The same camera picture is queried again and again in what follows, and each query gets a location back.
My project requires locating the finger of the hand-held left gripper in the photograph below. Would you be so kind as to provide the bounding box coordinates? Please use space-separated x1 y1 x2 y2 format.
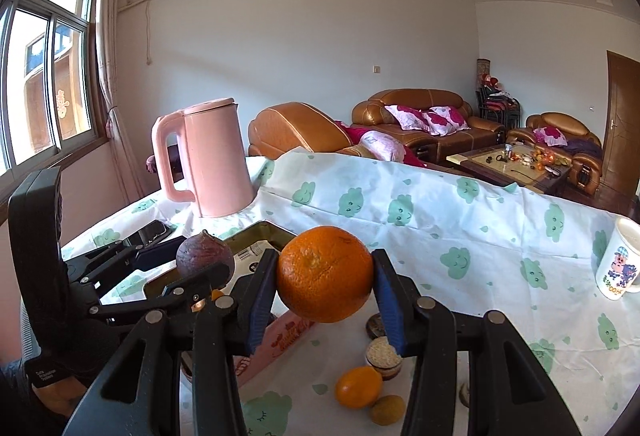
90 263 237 329
64 236 188 289

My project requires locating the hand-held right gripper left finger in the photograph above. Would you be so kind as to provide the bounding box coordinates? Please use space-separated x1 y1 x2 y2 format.
62 247 281 436

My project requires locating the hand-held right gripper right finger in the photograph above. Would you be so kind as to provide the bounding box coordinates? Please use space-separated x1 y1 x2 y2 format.
370 247 576 436

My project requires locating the purple passion fruit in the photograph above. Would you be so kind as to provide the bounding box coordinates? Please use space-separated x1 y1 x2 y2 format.
175 229 236 285

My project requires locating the large orange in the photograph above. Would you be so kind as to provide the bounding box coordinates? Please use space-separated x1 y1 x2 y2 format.
276 225 375 323

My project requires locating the person's left forearm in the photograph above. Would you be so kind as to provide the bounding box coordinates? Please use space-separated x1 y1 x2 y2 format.
30 366 101 423

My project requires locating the brown round cookie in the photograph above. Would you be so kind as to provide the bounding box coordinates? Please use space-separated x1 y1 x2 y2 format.
365 313 387 340

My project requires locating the dark glossy flat object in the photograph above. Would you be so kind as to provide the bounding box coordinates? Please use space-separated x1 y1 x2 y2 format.
92 219 177 253

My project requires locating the pink cardboard box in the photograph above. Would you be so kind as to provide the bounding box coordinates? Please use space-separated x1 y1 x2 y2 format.
181 306 321 389

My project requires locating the dark metal tin tray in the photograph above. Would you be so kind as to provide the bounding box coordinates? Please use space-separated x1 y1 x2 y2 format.
142 222 299 317

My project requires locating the small orange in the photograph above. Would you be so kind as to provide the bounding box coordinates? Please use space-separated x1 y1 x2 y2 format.
334 365 384 410

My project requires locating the small yellow-green fruit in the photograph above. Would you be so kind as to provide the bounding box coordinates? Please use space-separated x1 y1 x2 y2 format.
369 394 406 425

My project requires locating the dark wooden chair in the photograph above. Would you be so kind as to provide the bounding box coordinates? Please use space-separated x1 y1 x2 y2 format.
145 143 185 184

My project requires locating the pink electric kettle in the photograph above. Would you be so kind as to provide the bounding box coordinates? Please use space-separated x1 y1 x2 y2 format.
151 97 256 218

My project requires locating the light pink pillow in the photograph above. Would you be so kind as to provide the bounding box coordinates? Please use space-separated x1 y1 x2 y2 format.
356 130 407 163

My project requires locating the sliding glass window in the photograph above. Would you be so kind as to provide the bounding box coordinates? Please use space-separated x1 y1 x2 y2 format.
0 0 108 189

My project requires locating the beige curtain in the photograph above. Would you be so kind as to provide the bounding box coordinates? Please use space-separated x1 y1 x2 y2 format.
87 0 146 197

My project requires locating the red blanket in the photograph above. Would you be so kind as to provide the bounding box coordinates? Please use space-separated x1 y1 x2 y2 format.
334 120 431 167

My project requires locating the wooden coffee table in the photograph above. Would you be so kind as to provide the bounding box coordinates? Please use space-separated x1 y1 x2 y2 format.
446 143 572 196

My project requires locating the brown leather armchair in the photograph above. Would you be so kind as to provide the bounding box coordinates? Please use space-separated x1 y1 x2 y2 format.
247 102 356 158
506 112 604 191

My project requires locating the floral pink white pillow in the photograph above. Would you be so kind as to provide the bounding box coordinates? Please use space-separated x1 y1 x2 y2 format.
532 125 569 147
422 106 472 136
383 104 431 132

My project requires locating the brown leather three-seat sofa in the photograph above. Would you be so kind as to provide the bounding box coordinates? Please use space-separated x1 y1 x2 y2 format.
350 89 507 164

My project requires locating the white cartoon print mug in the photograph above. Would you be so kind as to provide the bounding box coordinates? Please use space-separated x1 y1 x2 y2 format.
594 216 640 301

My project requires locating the stack of dark chairs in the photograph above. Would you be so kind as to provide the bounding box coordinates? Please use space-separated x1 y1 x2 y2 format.
475 75 522 133

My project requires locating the purple cloth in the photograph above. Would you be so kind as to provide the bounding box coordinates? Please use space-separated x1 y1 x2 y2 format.
562 137 603 162

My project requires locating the brown wooden door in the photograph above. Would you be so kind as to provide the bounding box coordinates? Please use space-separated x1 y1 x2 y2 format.
601 50 640 199

